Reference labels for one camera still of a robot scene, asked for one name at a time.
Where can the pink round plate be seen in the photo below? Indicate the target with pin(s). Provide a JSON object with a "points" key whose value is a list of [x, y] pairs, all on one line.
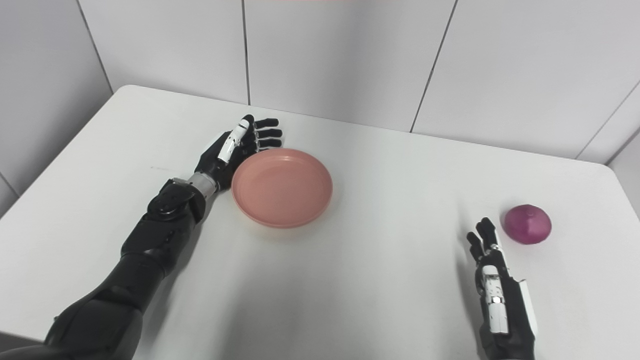
{"points": [[282, 187]]}

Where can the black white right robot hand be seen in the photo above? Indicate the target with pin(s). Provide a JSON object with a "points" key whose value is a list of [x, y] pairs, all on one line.
{"points": [[505, 310]]}

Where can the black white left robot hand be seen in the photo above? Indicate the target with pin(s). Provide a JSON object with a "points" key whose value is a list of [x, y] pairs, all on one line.
{"points": [[220, 160]]}

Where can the purple red onion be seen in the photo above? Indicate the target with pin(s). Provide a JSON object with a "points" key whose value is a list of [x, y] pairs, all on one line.
{"points": [[527, 225]]}

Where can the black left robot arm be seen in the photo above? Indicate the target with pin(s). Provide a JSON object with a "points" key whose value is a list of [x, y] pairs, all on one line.
{"points": [[150, 240]]}

